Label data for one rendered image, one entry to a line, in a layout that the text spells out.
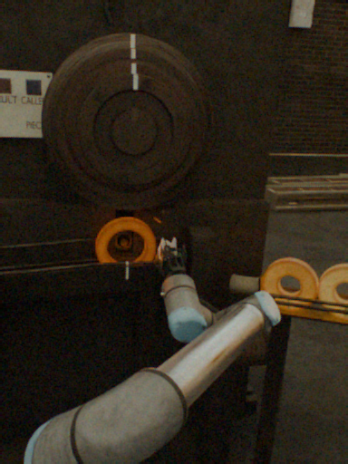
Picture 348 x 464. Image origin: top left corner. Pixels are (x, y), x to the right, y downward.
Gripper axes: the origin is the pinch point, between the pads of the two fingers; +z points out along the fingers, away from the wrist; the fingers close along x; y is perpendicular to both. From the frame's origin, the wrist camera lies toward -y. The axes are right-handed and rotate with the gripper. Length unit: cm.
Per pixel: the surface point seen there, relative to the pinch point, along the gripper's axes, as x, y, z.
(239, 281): -20.2, -1.5, -15.8
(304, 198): -196, -149, 252
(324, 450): -60, -67, -36
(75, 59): 27, 52, 12
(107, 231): 18.3, 6.2, -0.6
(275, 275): -28.7, 4.4, -19.8
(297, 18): -302, -57, 603
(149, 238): 5.4, 3.7, -1.3
